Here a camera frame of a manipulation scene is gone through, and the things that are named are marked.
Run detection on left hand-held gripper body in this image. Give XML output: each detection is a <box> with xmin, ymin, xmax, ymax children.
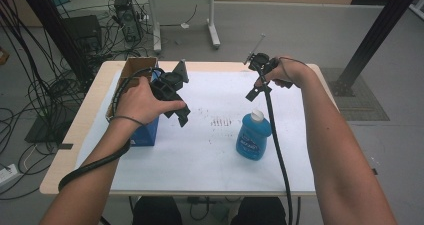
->
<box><xmin>149</xmin><ymin>59</ymin><xmax>190</xmax><ymax>103</ymax></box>

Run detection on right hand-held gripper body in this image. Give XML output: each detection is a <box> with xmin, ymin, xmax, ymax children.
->
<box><xmin>244</xmin><ymin>34</ymin><xmax>280</xmax><ymax>77</ymax></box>

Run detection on blue cardboard box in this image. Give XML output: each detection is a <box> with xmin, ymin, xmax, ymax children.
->
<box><xmin>105</xmin><ymin>56</ymin><xmax>160</xmax><ymax>148</ymax></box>

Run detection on blue bottle with white cap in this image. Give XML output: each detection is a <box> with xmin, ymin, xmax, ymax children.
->
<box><xmin>235</xmin><ymin>109</ymin><xmax>273</xmax><ymax>162</ymax></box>

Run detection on person's left hand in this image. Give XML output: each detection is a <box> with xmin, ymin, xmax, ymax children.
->
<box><xmin>114</xmin><ymin>75</ymin><xmax>187</xmax><ymax>128</ymax></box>

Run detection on person's right hand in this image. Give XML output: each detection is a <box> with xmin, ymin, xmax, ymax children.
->
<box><xmin>254</xmin><ymin>55</ymin><xmax>317</xmax><ymax>89</ymax></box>

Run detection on white table mat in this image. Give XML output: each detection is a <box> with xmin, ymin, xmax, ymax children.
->
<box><xmin>75</xmin><ymin>70</ymin><xmax>317</xmax><ymax>193</ymax></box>

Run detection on white desk with metal legs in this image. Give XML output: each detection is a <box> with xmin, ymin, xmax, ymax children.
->
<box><xmin>127</xmin><ymin>0</ymin><xmax>250</xmax><ymax>55</ymax></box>

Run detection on black computer tower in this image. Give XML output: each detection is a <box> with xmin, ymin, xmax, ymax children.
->
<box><xmin>113</xmin><ymin>0</ymin><xmax>144</xmax><ymax>43</ymax></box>

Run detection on person's left leg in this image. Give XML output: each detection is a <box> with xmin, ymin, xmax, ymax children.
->
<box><xmin>132</xmin><ymin>195</ymin><xmax>184</xmax><ymax>225</ymax></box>

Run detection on person's leg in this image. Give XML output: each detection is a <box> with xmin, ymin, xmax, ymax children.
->
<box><xmin>229</xmin><ymin>196</ymin><xmax>288</xmax><ymax>225</ymax></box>
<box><xmin>132</xmin><ymin>195</ymin><xmax>184</xmax><ymax>225</ymax></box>

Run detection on black equipment case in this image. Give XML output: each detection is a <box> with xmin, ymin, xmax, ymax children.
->
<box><xmin>63</xmin><ymin>14</ymin><xmax>103</xmax><ymax>55</ymax></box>

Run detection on grey foot pedal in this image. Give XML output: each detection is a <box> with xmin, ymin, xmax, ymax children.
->
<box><xmin>209</xmin><ymin>201</ymin><xmax>234</xmax><ymax>224</ymax></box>

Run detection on grey floor mat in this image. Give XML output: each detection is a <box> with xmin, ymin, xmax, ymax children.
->
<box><xmin>319</xmin><ymin>67</ymin><xmax>391</xmax><ymax>122</ymax></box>

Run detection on person's right leg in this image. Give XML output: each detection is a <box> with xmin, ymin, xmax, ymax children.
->
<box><xmin>229</xmin><ymin>196</ymin><xmax>288</xmax><ymax>225</ymax></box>

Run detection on brown cardboard box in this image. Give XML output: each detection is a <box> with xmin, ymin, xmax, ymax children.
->
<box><xmin>0</xmin><ymin>46</ymin><xmax>11</xmax><ymax>66</ymax></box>

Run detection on white power strip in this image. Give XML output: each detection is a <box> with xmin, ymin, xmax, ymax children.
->
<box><xmin>0</xmin><ymin>163</ymin><xmax>20</xmax><ymax>188</ymax></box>

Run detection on thin black wrist strap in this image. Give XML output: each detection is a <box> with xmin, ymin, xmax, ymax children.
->
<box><xmin>109</xmin><ymin>115</ymin><xmax>147</xmax><ymax>127</ymax></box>
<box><xmin>277</xmin><ymin>56</ymin><xmax>312</xmax><ymax>83</ymax></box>

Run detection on black metal stand post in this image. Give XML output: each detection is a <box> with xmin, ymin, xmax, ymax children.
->
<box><xmin>14</xmin><ymin>0</ymin><xmax>95</xmax><ymax>83</ymax></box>
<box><xmin>328</xmin><ymin>0</ymin><xmax>424</xmax><ymax>98</ymax></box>

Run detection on tangle of black floor cables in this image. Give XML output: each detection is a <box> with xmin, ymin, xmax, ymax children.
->
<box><xmin>0</xmin><ymin>0</ymin><xmax>154</xmax><ymax>201</ymax></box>

